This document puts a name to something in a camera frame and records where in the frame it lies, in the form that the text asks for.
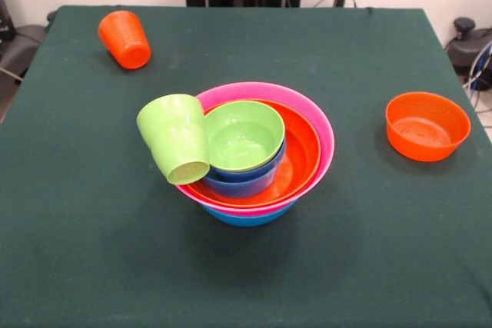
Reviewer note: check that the large orange bowl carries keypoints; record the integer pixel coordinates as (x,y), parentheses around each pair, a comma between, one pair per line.
(303,155)

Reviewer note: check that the large pink bowl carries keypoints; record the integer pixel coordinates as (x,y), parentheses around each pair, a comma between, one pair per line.
(307,101)

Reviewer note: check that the grey wheeled base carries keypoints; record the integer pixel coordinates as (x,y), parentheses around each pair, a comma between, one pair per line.
(23,44)
(469,47)

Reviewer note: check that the small green bowl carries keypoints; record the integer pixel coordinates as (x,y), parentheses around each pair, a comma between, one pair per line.
(242,140)

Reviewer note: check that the small light blue bowl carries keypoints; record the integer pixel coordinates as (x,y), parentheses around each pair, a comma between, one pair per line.
(242,189)

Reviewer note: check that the dark green tablecloth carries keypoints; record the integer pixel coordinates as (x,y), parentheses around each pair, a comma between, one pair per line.
(96,228)

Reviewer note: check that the small orange bowl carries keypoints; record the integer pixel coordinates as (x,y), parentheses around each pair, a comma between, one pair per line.
(423,147)

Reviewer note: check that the green cup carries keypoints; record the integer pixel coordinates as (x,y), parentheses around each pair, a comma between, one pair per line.
(177,136)

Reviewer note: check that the large blue bowl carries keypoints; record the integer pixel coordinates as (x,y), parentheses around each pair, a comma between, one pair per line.
(246,220)

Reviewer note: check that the small dark blue bowl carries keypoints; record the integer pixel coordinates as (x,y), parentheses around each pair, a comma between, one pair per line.
(265,168)

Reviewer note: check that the black equipment box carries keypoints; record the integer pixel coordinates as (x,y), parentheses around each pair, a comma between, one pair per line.
(5,20)

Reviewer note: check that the orange cup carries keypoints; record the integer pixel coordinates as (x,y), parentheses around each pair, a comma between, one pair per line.
(127,40)

